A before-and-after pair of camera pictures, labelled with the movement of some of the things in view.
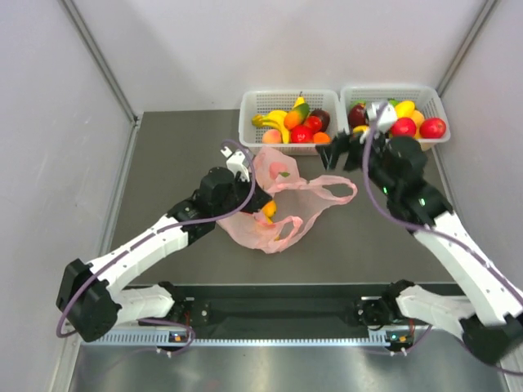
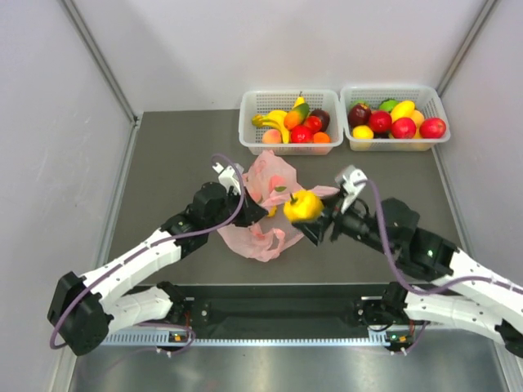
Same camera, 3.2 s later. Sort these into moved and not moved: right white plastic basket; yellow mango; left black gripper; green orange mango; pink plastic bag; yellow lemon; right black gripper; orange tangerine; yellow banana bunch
Moved: right black gripper; pink plastic bag; left black gripper
Not moved: green orange mango; right white plastic basket; yellow banana bunch; yellow lemon; yellow mango; orange tangerine
